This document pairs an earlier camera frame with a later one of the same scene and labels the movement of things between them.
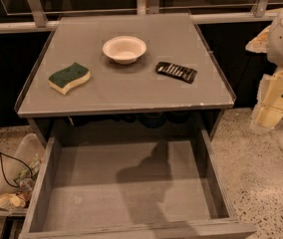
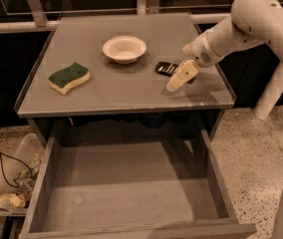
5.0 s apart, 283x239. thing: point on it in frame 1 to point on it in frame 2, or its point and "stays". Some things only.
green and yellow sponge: x=64 y=81 stays
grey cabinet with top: x=99 y=75 stays
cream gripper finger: x=277 y=92 to x=185 y=72
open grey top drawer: x=133 y=189 stays
